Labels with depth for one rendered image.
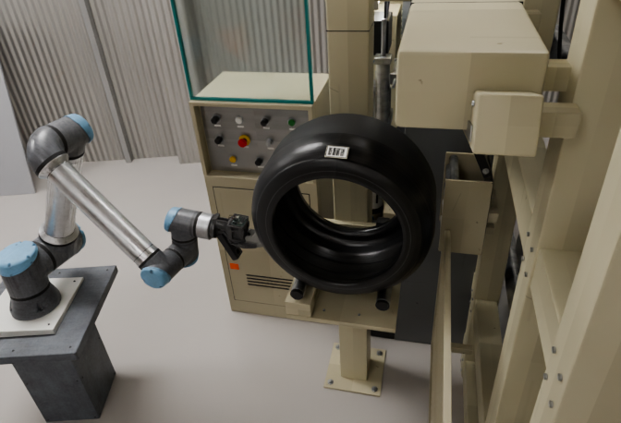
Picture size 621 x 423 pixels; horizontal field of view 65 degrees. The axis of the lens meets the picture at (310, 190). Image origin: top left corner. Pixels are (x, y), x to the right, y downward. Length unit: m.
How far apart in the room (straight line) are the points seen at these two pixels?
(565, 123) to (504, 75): 0.13
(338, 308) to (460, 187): 0.58
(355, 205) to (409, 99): 0.94
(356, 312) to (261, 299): 1.12
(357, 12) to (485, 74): 0.70
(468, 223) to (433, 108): 0.86
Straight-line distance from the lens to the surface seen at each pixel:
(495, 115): 0.84
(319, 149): 1.33
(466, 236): 1.77
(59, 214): 2.13
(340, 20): 1.55
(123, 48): 4.35
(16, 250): 2.24
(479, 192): 1.67
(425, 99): 0.93
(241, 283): 2.71
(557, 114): 0.94
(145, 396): 2.67
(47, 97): 4.74
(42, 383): 2.55
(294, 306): 1.67
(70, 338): 2.19
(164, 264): 1.71
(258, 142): 2.21
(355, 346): 2.34
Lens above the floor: 2.04
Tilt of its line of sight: 32 degrees down
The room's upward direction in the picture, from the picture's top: 4 degrees counter-clockwise
